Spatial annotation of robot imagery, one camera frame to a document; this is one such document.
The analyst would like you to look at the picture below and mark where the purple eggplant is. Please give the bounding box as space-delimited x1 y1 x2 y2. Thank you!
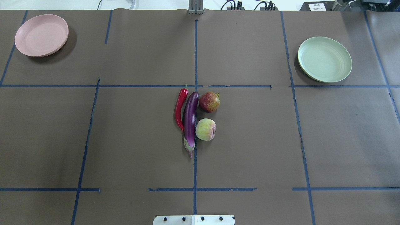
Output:
184 91 199 159

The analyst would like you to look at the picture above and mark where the red pomegranate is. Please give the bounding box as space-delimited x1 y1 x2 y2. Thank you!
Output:
198 92 220 113

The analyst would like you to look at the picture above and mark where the green peach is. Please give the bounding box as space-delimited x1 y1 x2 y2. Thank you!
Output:
195 118 216 141

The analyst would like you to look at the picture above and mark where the red chili pepper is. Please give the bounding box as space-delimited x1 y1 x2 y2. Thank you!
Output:
174 85 188 131

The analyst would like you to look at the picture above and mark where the green plate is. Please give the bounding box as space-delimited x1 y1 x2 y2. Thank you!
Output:
297 37 353 83

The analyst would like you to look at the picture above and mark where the pink plate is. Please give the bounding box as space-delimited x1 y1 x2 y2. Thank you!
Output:
14 14 69 57

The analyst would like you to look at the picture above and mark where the aluminium frame post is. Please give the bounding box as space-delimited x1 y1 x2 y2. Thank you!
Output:
188 0 204 15

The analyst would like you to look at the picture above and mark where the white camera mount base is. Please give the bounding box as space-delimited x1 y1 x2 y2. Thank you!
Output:
153 215 236 225

